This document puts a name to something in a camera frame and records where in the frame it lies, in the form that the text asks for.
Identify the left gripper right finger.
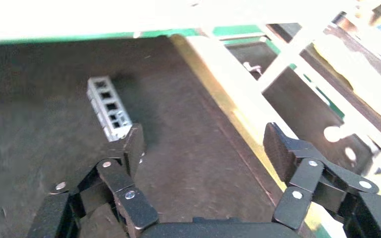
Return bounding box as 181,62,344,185
262,122,381,238

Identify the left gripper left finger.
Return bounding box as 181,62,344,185
26,123,160,238

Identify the metal bracket with square holes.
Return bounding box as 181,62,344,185
86,76,134,142

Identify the long wooden edge strip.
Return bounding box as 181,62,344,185
170,34,342,238

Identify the white frame rail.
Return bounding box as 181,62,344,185
225,21,381,178

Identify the white tube rail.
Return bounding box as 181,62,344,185
256,0,381,155

